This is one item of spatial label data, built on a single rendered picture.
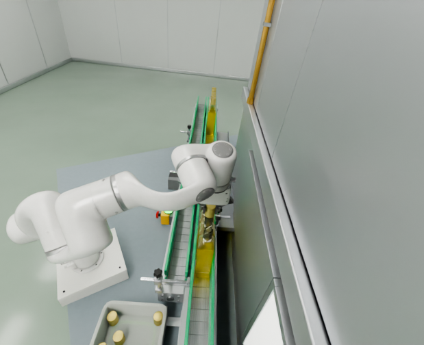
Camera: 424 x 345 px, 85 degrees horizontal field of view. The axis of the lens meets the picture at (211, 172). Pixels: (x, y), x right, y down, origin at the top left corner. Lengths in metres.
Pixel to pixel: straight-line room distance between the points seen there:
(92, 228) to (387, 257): 0.48
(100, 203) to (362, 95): 0.48
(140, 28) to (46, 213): 6.19
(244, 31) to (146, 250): 5.81
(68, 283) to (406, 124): 1.11
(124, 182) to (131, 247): 0.74
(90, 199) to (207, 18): 6.03
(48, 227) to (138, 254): 0.62
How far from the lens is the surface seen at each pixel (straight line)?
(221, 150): 0.54
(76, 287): 1.11
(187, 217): 1.14
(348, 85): 0.39
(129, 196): 0.51
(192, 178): 0.49
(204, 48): 6.45
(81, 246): 0.54
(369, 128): 0.33
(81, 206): 0.53
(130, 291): 1.11
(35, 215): 0.65
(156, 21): 6.53
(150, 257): 1.18
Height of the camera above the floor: 1.75
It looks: 38 degrees down
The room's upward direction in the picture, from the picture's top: 8 degrees clockwise
